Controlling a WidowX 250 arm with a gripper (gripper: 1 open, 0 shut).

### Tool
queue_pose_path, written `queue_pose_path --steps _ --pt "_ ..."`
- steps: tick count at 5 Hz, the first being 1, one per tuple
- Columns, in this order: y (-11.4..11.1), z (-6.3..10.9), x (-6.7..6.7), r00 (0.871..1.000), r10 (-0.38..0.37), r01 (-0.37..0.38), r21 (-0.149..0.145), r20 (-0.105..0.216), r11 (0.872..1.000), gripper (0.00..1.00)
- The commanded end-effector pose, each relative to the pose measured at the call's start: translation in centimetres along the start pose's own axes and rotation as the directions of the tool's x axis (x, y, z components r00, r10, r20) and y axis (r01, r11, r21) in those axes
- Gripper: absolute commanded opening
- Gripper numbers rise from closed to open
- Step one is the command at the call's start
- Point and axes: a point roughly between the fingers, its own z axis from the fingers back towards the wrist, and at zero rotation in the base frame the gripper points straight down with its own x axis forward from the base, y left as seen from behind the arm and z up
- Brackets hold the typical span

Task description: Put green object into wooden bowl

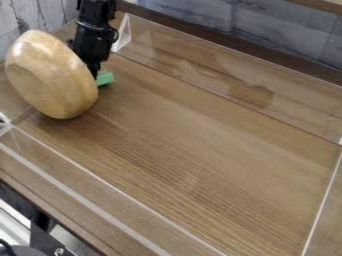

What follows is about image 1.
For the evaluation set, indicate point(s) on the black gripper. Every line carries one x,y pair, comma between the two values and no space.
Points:
92,45

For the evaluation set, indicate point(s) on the green rectangular block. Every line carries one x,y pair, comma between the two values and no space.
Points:
104,78

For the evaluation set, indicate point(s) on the wooden bowl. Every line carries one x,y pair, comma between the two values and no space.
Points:
49,76

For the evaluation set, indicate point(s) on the clear acrylic corner bracket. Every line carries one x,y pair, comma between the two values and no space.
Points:
124,34

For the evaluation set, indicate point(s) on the black metal table bracket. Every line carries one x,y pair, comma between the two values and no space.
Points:
43,242

